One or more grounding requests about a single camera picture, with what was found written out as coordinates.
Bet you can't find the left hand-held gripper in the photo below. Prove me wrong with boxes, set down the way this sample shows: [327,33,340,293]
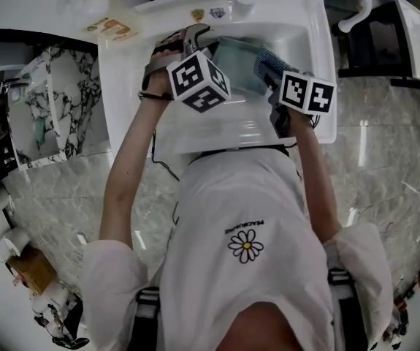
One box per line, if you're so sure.
[150,23,232,115]

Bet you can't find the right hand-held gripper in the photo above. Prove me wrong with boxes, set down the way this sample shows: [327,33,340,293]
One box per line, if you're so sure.
[261,62,338,140]

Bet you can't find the blue scrubbing cloth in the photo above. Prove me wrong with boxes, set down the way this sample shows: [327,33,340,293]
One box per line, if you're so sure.
[253,43,300,86]

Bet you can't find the person's right forearm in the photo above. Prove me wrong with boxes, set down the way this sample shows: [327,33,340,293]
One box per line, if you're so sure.
[289,113,342,219]

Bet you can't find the person's left forearm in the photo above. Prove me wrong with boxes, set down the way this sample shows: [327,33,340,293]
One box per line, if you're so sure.
[99,95,172,211]

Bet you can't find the person's left hand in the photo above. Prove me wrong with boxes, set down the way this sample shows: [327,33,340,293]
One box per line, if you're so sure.
[146,64,177,95]

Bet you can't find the white ceramic sink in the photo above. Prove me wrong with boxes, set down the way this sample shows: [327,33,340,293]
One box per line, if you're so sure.
[96,0,338,156]

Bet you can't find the orange picture card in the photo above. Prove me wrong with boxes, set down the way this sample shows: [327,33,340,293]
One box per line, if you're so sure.
[83,15,144,42]

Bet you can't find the person's black trousers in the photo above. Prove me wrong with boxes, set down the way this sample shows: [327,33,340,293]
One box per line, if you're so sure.
[187,145,291,166]

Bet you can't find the black sink stand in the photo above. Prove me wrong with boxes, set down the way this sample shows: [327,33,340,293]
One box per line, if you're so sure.
[335,12,419,87]

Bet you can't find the person's white flower-print shirt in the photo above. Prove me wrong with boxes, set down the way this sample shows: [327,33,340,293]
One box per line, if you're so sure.
[81,148,395,351]

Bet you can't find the marble pattern sink cabinet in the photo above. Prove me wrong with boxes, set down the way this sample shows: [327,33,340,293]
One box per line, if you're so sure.
[0,45,110,171]

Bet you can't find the small green object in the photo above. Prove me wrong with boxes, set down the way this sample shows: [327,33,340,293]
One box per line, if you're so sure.
[34,117,48,151]

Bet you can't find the chrome tap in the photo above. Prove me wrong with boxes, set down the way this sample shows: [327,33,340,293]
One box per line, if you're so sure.
[0,78,31,90]

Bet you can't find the person's neck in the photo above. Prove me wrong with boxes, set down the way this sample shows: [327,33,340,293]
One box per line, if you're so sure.
[226,300,298,351]

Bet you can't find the small brown cardboard box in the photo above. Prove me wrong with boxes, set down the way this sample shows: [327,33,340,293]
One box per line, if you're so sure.
[7,249,56,295]

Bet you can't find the white plastic bundle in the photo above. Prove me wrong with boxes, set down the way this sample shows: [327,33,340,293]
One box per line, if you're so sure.
[30,282,72,314]

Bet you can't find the black wrist strap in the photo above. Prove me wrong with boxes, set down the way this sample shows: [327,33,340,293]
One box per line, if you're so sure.
[137,89,175,102]

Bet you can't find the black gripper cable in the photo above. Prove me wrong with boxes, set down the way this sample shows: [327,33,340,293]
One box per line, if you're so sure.
[150,128,181,226]

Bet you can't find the white curved hose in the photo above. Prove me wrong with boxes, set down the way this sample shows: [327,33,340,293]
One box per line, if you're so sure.
[337,0,373,33]

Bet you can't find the black harness strap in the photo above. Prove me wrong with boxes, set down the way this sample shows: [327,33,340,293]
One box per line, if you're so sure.
[134,287,161,351]
[327,268,367,351]

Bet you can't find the black cable bundle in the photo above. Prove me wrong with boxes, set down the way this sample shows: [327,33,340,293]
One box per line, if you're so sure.
[34,298,91,347]

